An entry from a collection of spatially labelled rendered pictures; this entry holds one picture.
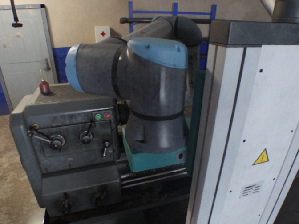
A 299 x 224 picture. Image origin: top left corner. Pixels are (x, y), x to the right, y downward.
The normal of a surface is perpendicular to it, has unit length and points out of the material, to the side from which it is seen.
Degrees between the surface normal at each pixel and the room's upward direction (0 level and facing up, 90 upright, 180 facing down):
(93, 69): 75
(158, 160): 90
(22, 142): 90
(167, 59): 85
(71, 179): 32
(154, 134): 70
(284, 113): 90
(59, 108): 45
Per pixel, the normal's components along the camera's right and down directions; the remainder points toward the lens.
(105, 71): -0.36, 0.14
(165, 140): 0.17, 0.08
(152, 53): -0.15, 0.35
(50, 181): 0.16, -0.55
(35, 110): 0.21, -0.36
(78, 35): 0.30, 0.40
